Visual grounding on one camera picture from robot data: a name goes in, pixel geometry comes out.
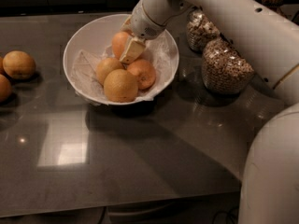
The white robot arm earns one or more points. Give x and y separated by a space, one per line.
270 43

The white paper liner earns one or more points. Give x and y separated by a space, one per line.
85 75

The large orange on table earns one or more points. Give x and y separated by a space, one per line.
19 65

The back left glass jar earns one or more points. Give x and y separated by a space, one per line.
200 30

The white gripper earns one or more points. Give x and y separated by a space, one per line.
144 24

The front glass cereal jar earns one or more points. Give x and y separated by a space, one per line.
223 70

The white bowl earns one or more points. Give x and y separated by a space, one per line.
90 34

